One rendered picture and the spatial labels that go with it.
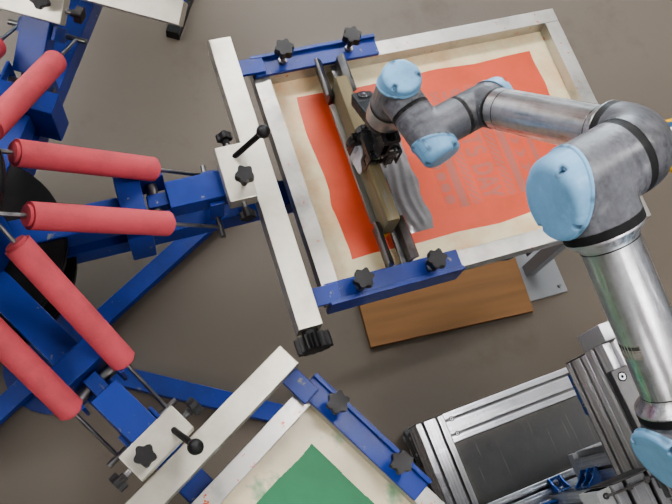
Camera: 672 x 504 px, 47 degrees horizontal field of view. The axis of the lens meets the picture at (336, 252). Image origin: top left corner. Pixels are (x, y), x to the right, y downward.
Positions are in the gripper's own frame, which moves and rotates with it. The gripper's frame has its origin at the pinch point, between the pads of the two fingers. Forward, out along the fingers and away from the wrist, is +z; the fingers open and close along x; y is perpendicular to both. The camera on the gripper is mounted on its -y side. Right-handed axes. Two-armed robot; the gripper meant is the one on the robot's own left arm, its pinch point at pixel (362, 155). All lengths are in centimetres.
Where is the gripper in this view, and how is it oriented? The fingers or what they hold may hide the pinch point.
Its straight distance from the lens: 171.2
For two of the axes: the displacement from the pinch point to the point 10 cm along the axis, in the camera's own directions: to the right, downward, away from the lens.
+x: 9.4, -2.4, 2.4
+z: -1.5, 3.5, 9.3
